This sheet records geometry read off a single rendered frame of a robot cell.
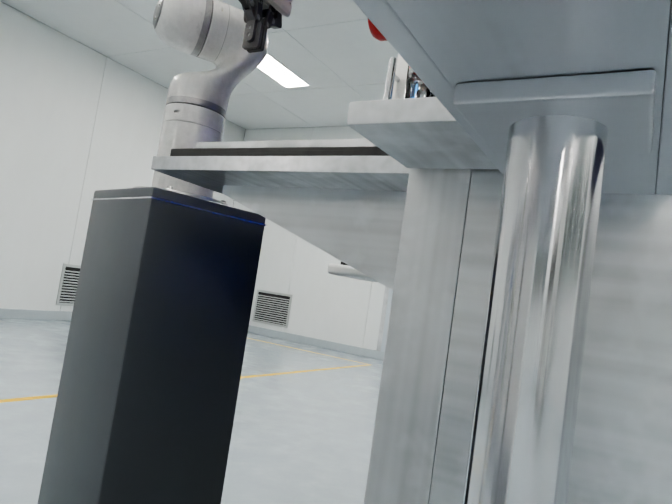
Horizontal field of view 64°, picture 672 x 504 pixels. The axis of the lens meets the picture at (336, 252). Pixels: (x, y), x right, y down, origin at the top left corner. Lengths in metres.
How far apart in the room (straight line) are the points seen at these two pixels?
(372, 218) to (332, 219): 0.06
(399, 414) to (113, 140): 6.40
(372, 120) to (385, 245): 0.26
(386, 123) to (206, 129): 0.72
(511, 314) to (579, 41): 0.13
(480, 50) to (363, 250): 0.44
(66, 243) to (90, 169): 0.86
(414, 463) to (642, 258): 0.27
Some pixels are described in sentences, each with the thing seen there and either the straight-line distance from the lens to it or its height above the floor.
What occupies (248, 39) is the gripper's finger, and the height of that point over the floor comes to 1.09.
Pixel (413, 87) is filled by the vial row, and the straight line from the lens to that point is 0.47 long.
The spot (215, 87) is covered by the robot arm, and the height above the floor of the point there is 1.09.
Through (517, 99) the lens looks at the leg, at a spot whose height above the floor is 0.83.
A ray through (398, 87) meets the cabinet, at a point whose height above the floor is 1.41.
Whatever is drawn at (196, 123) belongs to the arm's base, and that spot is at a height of 1.01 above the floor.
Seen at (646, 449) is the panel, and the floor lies 0.64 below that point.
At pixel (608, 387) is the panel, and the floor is 0.68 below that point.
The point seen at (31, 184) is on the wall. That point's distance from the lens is 6.26.
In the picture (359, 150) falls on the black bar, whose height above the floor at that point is 0.89.
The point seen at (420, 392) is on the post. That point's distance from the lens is 0.53.
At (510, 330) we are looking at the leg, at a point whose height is 0.72.
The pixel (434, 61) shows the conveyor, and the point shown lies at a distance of 0.28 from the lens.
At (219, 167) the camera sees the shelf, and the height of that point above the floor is 0.86.
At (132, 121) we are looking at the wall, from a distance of 6.99.
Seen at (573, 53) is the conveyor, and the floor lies 0.84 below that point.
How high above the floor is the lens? 0.73
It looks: 4 degrees up
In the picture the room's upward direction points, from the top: 8 degrees clockwise
